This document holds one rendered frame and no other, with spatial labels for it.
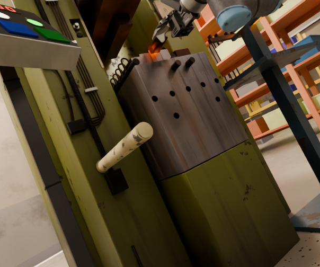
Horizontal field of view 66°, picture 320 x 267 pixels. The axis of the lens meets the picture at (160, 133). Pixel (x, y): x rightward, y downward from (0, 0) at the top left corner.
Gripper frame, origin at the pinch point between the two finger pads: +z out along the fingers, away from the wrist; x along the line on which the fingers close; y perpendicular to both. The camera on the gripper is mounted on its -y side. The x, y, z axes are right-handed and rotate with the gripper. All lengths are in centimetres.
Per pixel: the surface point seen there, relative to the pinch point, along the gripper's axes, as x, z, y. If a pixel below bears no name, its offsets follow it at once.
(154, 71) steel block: -9.2, 3.0, 13.3
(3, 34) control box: -58, -15, 4
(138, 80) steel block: -16.5, 5.6, 14.3
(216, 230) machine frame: -15, 3, 77
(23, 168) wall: -55, 357, -35
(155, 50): -1.3, 7.0, 2.2
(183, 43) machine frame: 31.2, 23.1, -8.1
